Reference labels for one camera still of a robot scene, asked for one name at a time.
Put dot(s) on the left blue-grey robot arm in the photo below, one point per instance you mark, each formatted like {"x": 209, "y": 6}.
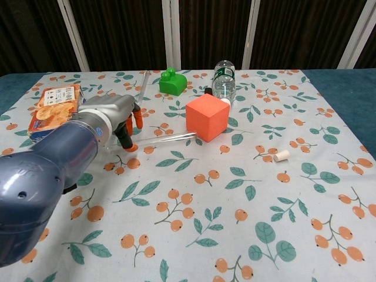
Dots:
{"x": 44, "y": 176}

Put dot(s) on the clear plastic water bottle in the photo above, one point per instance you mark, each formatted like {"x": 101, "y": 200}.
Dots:
{"x": 224, "y": 85}

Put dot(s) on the thin glass rod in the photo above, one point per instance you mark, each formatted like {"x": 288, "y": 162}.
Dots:
{"x": 144, "y": 86}

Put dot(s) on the orange foam cube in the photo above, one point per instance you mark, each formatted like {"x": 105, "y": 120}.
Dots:
{"x": 208, "y": 117}

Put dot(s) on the small black cap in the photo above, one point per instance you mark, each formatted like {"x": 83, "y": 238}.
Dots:
{"x": 208, "y": 91}

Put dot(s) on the floral print tablecloth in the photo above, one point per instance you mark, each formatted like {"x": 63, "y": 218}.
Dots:
{"x": 205, "y": 191}

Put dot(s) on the cream cork stopper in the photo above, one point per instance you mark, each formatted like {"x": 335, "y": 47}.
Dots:
{"x": 281, "y": 156}

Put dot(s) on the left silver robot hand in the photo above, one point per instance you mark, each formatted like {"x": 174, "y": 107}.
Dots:
{"x": 111, "y": 105}

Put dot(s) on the orange snack box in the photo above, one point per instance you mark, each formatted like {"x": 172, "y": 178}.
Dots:
{"x": 55, "y": 108}

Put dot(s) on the green toy block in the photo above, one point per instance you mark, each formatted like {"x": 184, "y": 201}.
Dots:
{"x": 173, "y": 83}

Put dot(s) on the clear glass rod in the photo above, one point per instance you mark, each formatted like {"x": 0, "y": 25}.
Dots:
{"x": 164, "y": 138}

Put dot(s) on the black folding screen partition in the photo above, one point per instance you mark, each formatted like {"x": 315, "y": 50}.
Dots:
{"x": 123, "y": 32}

